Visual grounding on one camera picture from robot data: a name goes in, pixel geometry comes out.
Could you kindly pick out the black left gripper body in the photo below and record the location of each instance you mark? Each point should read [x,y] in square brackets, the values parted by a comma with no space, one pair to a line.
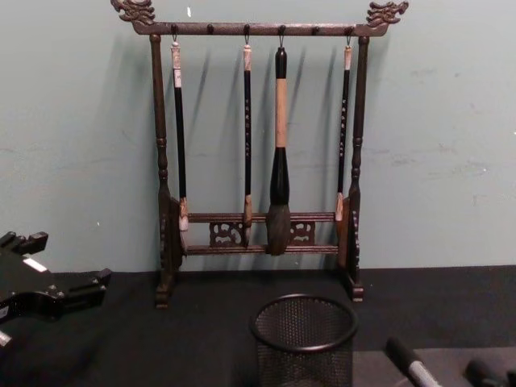
[24,286]

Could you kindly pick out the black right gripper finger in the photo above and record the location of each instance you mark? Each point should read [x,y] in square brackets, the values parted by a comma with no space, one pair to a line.
[483,375]

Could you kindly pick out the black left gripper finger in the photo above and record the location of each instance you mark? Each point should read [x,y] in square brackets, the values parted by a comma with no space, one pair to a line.
[24,242]
[82,288]

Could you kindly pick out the marker pen with black cap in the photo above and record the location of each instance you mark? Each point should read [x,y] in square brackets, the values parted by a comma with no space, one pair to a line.
[411,360]

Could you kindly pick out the black table cloth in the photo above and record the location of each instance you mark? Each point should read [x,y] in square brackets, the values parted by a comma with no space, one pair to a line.
[161,346]

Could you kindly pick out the thin brush with white cap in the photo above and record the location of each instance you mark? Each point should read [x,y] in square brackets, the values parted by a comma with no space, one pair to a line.
[180,153]

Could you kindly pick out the dark carved wooden brush rack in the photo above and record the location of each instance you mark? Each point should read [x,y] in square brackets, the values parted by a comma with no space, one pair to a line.
[158,121]

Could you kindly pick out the black mesh pen cup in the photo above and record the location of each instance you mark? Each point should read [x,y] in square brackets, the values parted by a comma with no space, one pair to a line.
[305,346]

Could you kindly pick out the thin black calligraphy brush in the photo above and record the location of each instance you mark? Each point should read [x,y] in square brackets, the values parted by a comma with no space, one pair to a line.
[343,153]
[247,153]

